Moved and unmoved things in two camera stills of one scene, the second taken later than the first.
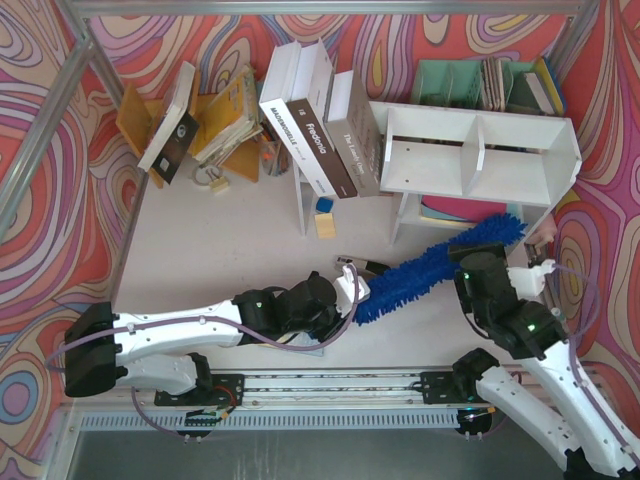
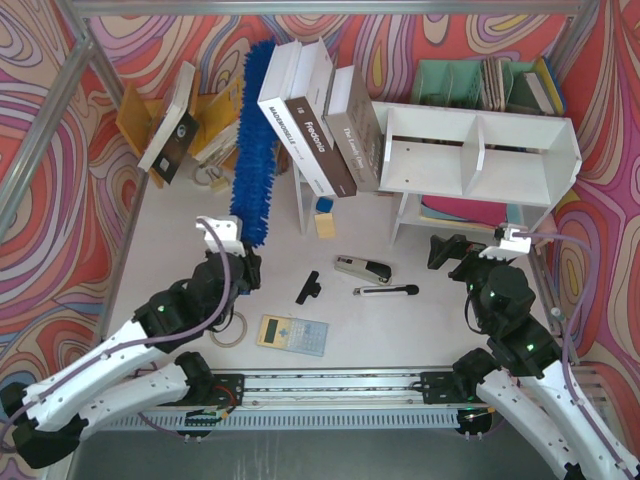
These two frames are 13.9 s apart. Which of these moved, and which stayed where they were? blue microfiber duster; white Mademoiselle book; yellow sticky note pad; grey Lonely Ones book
Moved: blue microfiber duster
Stayed: grey Lonely Ones book; white Mademoiselle book; yellow sticky note pad
